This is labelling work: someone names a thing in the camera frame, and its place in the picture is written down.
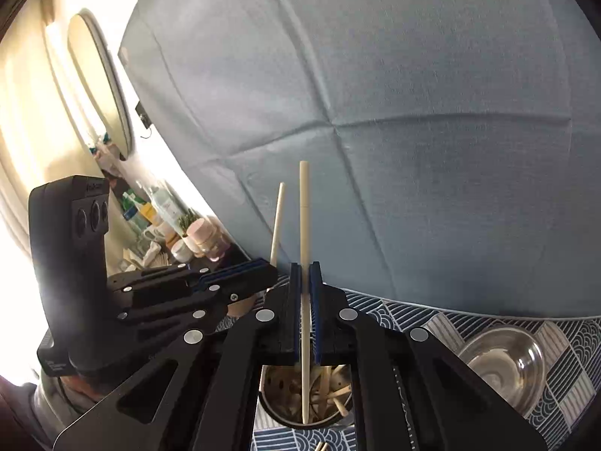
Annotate pink cosmetic jar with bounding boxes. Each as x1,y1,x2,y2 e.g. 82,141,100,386
187,218,227,257

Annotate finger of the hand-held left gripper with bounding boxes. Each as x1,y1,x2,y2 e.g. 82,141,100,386
107,258,279,310
117,276,278,335

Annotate white small mug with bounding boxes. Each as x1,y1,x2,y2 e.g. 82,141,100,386
142,224,175,246

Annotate small black wall clip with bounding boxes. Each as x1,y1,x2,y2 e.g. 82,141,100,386
135,101,154,131

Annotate oval wall mirror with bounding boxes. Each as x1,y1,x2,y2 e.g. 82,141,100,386
66,9,134,161

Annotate clear glass bottle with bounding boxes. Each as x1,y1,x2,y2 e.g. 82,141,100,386
149,182,183,227

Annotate pale wooden chopstick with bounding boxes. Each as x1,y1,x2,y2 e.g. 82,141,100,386
299,160,313,426
269,182,286,268

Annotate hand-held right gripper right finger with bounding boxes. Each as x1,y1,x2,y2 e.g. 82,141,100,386
309,262,549,451

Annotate blue-grey backdrop cloth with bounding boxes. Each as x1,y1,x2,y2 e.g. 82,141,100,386
117,0,601,319

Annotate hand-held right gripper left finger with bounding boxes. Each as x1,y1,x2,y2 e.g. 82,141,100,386
53,262,302,451

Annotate bunch of pale chopsticks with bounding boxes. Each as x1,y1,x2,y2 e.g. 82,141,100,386
286,365,353,421

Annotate blue patterned tablecloth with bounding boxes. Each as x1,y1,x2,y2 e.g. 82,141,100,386
225,286,601,451

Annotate black cylindrical chopstick holder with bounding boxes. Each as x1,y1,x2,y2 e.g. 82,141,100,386
257,362,358,430

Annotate cream curtain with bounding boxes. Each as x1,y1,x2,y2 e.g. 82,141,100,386
0,0,123,377

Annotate person's left hand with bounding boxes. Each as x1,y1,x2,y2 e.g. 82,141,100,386
63,370,116,402

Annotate green bottle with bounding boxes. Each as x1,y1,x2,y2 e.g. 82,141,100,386
122,190,156,227

